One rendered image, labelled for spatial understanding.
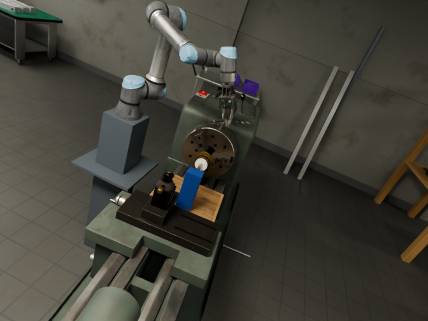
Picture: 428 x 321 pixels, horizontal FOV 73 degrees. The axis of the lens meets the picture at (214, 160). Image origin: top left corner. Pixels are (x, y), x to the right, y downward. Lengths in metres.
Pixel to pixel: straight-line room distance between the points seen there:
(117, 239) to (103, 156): 0.78
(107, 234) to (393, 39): 4.33
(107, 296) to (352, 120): 4.45
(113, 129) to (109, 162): 0.23
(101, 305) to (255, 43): 4.31
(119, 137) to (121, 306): 1.15
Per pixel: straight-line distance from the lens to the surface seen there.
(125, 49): 5.56
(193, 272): 1.21
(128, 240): 1.25
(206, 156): 1.56
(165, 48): 1.72
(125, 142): 1.77
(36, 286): 2.26
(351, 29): 4.69
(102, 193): 2.06
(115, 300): 0.83
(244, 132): 1.77
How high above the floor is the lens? 1.84
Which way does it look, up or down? 28 degrees down
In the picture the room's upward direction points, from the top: 21 degrees clockwise
